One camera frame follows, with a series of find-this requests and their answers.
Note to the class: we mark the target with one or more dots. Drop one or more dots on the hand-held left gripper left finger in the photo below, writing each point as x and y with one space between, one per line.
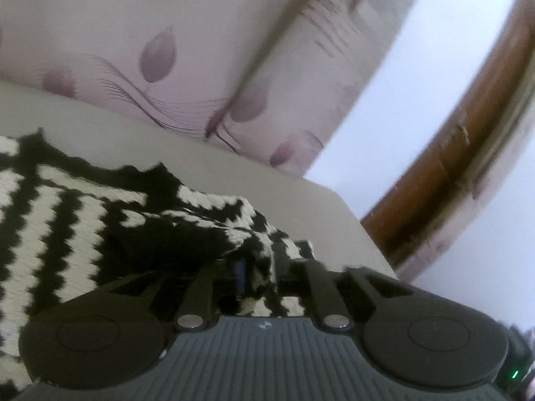
240 273

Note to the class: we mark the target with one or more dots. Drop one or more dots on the brown wooden door frame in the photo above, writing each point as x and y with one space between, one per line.
439 175

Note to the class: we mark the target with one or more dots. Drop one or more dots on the black and white striped sweater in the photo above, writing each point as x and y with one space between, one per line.
62 225

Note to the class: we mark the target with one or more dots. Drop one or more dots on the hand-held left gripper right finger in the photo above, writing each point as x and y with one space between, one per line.
314 277

